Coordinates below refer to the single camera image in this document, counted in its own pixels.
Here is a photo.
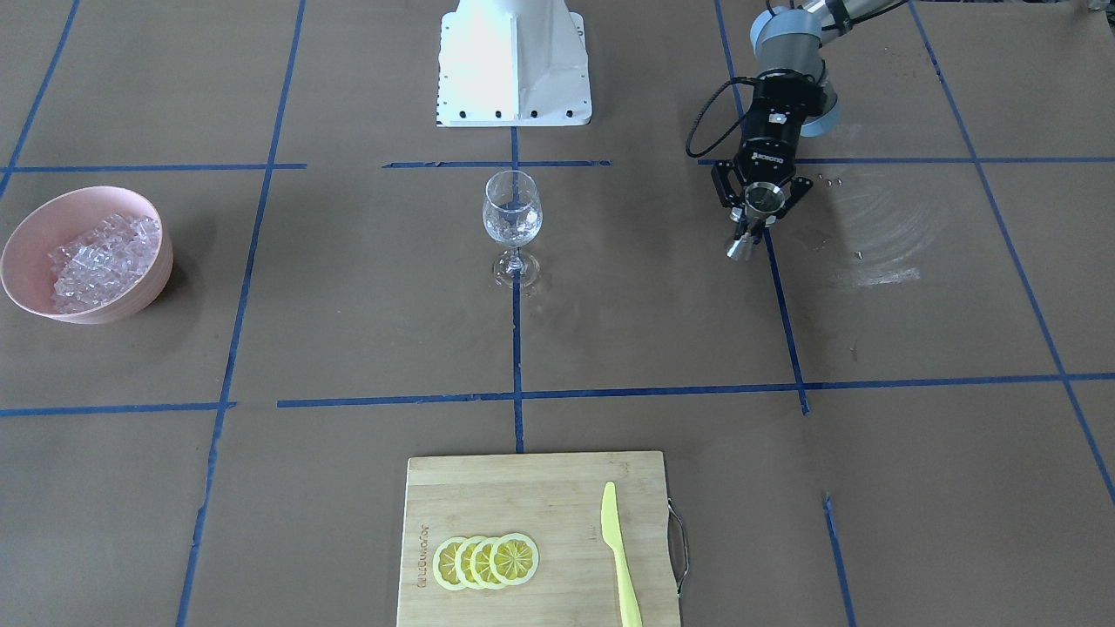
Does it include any clear ice cubes pile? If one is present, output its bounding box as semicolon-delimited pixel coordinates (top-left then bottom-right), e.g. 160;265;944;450
49;213;163;314

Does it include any yellow plastic knife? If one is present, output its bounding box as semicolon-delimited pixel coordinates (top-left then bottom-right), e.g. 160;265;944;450
598;482;644;626

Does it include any steel jigger measuring cup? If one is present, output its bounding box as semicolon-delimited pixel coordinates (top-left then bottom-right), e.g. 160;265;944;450
726;182;786;260

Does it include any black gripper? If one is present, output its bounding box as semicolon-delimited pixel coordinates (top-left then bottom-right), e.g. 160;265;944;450
710;74;821;226

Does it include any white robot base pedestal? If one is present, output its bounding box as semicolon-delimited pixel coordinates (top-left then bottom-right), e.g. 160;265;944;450
436;1;593;128

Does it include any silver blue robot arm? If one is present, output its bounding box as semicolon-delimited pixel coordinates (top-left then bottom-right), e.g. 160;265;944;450
712;1;899;239

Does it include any clear wine glass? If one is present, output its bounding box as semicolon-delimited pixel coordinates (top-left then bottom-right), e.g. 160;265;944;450
482;168;544;290

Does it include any pink bowl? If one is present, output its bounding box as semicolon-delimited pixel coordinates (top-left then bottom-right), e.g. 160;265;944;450
3;185;172;325

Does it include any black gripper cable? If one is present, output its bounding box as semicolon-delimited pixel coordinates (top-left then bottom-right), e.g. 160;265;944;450
686;77;757;160

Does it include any bamboo cutting board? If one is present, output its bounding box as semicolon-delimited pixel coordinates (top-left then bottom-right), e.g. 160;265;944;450
395;451;681;626

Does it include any lemon slice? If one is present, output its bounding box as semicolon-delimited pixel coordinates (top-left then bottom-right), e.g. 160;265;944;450
489;532;540;586
434;536;467;591
454;536;489;589
471;536;506;590

